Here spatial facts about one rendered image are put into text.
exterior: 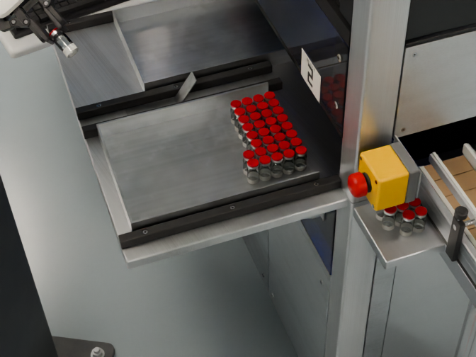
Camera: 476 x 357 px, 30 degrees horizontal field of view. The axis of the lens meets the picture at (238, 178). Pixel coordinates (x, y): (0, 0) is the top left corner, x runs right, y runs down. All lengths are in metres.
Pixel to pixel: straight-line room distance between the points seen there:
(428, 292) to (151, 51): 0.76
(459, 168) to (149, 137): 0.57
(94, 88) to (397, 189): 0.68
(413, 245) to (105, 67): 0.74
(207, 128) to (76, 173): 1.25
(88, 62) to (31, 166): 1.12
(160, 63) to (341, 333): 0.67
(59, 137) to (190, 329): 0.90
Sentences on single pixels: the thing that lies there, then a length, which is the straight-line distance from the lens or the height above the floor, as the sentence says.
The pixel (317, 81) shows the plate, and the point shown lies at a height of 1.03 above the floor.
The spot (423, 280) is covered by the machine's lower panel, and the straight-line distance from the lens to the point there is 1.85.
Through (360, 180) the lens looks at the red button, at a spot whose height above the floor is 1.01.
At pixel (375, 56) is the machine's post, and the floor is 1.20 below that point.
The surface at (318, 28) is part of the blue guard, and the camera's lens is 1.50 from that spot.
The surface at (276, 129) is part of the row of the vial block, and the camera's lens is 1.61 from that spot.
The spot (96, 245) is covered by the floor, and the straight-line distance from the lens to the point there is 2.68.
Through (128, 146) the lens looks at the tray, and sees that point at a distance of 1.67.
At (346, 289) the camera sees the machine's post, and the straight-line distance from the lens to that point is 1.75.
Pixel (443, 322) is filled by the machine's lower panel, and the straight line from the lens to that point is 2.03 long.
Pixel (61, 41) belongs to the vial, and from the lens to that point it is 1.39.
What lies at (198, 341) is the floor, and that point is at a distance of 2.44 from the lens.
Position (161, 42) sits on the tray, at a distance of 1.90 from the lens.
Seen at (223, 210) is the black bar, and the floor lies 0.90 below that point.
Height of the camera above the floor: 2.03
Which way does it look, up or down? 46 degrees down
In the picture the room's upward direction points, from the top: 2 degrees counter-clockwise
